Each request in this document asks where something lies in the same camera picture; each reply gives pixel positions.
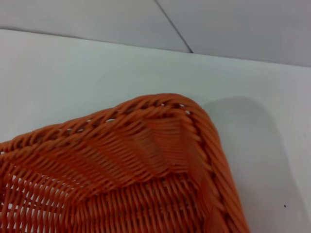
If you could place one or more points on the orange woven plastic basket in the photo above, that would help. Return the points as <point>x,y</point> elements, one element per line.
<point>116,174</point>

